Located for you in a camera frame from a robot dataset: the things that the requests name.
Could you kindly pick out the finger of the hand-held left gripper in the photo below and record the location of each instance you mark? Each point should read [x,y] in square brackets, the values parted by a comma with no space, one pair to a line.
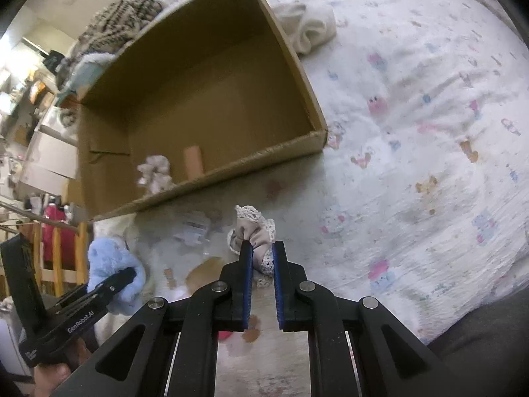
[118,279]

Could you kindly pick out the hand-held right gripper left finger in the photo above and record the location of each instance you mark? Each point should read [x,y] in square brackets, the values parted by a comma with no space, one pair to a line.
[247,282]

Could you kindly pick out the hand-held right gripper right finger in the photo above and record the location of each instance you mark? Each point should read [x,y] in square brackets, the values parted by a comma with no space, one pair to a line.
[277,282]

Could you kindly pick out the blue fluffy scrunchie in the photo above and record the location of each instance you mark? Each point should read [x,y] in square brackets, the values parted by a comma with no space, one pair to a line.
[103,256]

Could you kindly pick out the beige lace scrunchie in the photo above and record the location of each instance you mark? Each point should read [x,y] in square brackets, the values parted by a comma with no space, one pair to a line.
[256,231]

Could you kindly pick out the cardboard box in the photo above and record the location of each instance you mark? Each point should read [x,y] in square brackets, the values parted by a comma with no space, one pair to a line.
[206,70]

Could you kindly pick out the person's left hand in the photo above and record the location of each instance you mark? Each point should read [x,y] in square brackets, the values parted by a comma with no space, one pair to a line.
[49,377]

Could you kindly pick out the wooden railing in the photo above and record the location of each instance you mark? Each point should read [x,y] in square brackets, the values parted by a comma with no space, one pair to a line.
[58,256]

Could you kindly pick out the clear plastic wrapper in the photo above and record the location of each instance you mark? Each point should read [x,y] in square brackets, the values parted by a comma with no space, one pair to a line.
[192,228]

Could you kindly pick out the pink hanging cloth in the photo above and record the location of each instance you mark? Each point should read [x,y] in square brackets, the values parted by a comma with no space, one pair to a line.
[53,231]

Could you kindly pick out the white fluffy scrunchie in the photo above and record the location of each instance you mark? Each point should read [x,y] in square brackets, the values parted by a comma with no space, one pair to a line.
[155,173]

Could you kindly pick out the pink cloth roll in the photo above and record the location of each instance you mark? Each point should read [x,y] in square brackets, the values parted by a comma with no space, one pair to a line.
[194,161]

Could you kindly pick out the white drawer cabinet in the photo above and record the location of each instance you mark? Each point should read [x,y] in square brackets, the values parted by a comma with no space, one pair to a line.
[49,153]

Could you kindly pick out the printed white bed sheet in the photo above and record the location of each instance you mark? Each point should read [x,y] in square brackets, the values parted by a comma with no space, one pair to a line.
[413,173]

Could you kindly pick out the light blue cloth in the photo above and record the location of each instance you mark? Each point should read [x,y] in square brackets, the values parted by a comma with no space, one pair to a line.
[89,70]

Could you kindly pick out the grey cloth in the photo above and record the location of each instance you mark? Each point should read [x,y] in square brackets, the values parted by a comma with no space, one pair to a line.
[487,347]

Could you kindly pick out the patterned knit blanket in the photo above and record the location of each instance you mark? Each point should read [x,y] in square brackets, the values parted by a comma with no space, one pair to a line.
[115,20]

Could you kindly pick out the white folded cloth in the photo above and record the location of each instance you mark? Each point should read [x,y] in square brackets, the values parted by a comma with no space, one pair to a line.
[308,25]

